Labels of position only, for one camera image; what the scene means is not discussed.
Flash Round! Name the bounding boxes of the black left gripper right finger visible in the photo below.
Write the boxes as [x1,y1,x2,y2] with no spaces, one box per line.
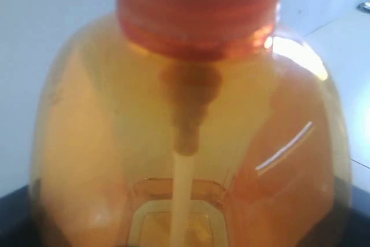
[343,187,370,247]

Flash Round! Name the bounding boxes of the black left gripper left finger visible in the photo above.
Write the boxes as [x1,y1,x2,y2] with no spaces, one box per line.
[1,186,40,247]

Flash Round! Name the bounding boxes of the orange pump soap bottle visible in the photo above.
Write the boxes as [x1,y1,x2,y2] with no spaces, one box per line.
[29,0,352,246]

